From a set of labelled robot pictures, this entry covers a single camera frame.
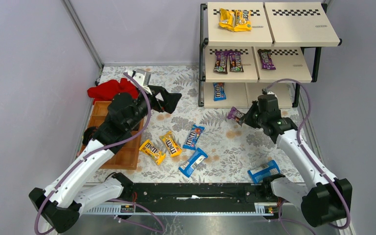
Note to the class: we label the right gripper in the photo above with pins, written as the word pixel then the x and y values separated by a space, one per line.
pixel 253 116

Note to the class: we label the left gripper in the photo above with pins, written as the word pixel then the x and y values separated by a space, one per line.
pixel 155 99

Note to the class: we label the purple candy bag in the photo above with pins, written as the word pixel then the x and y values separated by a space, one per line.
pixel 266 60
pixel 236 115

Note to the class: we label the blue M&M candy bag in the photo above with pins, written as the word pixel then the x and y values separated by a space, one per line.
pixel 193 137

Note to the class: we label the blue white candy bag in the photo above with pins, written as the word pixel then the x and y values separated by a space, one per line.
pixel 189 166

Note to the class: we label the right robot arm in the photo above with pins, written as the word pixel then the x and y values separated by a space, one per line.
pixel 324 198

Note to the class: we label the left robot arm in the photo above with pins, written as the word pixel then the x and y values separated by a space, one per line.
pixel 62 202

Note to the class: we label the blue candy bag on shelf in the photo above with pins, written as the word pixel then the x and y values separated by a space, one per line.
pixel 219 92

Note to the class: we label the yellow candy bag upright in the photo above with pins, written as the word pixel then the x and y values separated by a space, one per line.
pixel 172 145

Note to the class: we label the brown candy bag right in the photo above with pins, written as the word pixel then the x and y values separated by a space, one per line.
pixel 235 62

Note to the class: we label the brown candy bag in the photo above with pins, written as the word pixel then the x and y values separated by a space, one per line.
pixel 235 62
pixel 221 62

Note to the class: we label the yellow candy bag on mat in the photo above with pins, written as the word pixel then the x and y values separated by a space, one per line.
pixel 152 151

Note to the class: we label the brown candy bag left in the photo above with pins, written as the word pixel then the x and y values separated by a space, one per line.
pixel 221 62

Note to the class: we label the three-tier shelf rack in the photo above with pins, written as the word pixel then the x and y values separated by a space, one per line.
pixel 245 46

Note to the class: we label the yellow candy bag left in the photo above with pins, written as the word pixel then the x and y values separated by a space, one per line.
pixel 227 19

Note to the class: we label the yellow candy bag right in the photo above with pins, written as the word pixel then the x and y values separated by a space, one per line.
pixel 242 21

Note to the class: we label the red cloth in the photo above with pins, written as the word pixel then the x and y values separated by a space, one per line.
pixel 107 90

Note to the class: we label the floral table mat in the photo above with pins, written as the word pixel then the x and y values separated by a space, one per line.
pixel 232 149

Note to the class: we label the wooden compartment tray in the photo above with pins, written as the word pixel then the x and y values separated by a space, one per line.
pixel 127 157

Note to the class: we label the black rolled sock orange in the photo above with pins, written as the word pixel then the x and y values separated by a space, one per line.
pixel 88 135

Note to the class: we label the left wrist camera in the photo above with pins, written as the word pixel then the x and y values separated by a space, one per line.
pixel 139 76

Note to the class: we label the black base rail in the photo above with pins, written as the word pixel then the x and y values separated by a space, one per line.
pixel 199 198

